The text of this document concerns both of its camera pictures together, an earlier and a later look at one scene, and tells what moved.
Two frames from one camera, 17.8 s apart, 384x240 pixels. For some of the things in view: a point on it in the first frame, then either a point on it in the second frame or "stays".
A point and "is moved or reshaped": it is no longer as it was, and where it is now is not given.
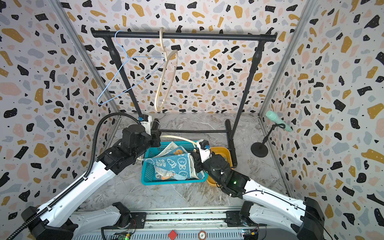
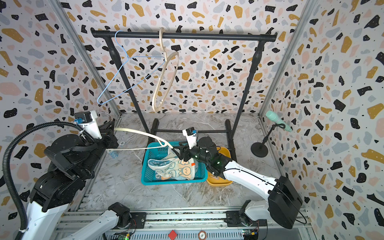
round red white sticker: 202,235 stays
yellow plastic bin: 225,153 stays
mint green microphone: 274,117 stays
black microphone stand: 259,149 stays
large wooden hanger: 182,139 is moved or reshaped
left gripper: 156,135 -> 107,132
